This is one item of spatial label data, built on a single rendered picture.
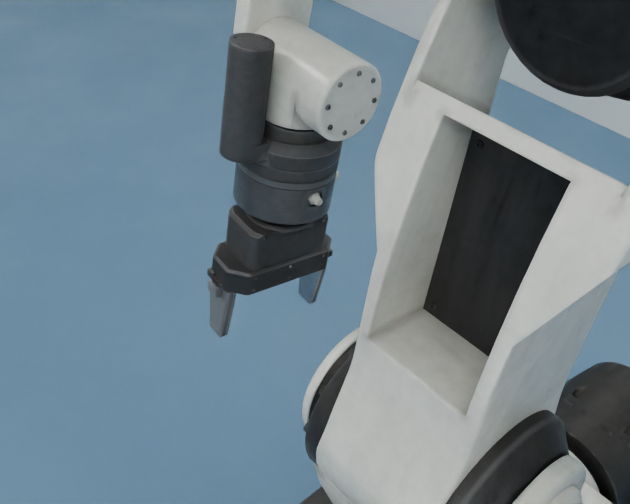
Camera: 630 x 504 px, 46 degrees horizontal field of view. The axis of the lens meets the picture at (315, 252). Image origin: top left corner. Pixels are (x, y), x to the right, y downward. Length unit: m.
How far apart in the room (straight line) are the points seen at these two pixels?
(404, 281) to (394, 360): 0.05
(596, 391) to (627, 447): 0.07
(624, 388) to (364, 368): 0.54
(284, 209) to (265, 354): 0.82
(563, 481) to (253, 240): 0.32
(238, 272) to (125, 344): 0.84
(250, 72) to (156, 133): 1.49
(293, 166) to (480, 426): 0.27
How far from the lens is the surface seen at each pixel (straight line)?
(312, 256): 0.71
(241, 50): 0.56
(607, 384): 1.00
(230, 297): 0.69
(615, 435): 0.96
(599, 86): 0.41
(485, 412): 0.45
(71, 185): 1.92
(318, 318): 1.49
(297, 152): 0.61
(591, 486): 0.94
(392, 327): 0.51
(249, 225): 0.66
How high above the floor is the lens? 1.09
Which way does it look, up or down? 42 degrees down
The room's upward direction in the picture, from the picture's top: straight up
